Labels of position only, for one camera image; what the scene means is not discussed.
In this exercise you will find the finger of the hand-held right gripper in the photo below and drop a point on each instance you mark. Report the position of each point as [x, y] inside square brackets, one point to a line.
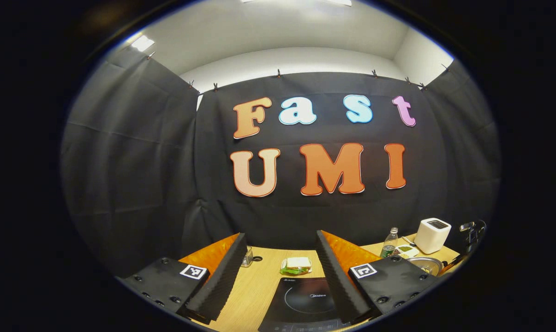
[452, 267]

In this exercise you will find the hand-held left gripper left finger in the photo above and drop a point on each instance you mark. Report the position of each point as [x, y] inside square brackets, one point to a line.
[222, 281]

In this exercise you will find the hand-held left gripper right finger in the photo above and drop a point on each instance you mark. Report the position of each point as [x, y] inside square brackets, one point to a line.
[340, 281]

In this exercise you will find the black induction cooktop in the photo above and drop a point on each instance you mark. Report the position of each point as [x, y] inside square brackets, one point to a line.
[301, 299]

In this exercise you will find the white toaster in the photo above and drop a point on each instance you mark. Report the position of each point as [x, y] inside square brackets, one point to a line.
[432, 237]

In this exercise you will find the white divided bean dish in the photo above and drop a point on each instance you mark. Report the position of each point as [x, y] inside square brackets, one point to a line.
[406, 251]

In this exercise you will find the small white plate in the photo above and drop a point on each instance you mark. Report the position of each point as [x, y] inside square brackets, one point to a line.
[282, 266]

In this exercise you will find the clear plastic bottle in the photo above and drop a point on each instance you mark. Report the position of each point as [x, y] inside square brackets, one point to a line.
[389, 244]

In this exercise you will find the black backdrop cloth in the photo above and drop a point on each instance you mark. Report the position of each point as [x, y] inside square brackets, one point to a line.
[167, 161]

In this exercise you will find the narrow ceiling light panel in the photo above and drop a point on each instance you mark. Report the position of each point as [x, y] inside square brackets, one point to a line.
[141, 43]

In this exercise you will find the large ceiling light panel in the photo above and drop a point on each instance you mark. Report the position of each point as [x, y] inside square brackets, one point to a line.
[340, 2]

